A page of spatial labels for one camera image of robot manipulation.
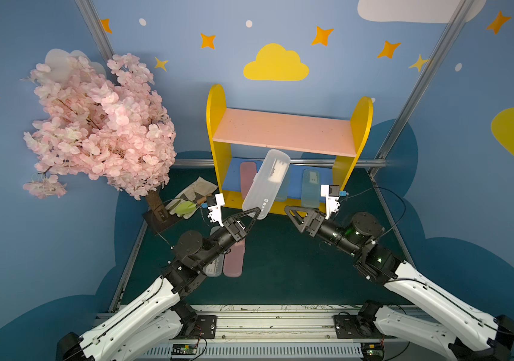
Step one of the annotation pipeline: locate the frosted white pencil case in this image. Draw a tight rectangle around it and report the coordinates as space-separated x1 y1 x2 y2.
203 226 227 278

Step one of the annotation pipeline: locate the clear white pencil case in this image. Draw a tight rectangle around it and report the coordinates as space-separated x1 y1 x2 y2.
242 149 291 220

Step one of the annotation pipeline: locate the yellow wooden shelf unit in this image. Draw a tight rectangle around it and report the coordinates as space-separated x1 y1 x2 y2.
207 84 374 214

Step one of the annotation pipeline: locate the teal green pencil case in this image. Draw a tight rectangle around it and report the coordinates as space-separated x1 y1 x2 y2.
275 174 291 202

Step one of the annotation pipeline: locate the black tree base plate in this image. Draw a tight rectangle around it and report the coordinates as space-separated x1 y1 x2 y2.
142 209 183 235

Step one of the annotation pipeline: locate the circuit board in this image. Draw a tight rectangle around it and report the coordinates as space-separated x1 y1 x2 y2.
170 344 198 358
361 343 385 361

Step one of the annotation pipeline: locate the light teal pencil case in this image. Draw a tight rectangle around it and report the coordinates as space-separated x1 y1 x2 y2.
301 168 321 208

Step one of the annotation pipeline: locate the right circuit board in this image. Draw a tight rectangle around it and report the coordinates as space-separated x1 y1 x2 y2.
361 343 385 361

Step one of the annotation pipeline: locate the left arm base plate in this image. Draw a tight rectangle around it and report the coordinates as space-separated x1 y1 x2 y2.
182 314 218 340

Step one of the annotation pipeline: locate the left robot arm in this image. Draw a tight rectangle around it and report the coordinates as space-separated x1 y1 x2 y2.
56 208 261 360

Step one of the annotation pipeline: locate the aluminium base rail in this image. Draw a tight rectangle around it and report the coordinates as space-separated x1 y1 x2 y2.
80 304 472 361

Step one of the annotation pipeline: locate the small pink pencil case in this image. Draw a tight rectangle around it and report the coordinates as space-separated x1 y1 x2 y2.
240 162 257 199

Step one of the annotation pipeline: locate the left circuit board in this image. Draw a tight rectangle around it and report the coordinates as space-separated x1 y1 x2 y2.
170 344 198 358

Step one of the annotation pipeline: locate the pink translucent pencil case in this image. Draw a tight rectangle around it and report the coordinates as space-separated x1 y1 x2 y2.
223 240 246 278

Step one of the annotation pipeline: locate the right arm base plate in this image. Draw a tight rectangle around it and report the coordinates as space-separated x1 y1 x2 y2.
333 314 377 339

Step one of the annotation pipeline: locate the pink cherry blossom tree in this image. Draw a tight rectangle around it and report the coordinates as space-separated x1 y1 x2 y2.
23 54 176 200

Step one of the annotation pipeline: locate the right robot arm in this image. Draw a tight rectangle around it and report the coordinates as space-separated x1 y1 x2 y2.
285 206 514 360

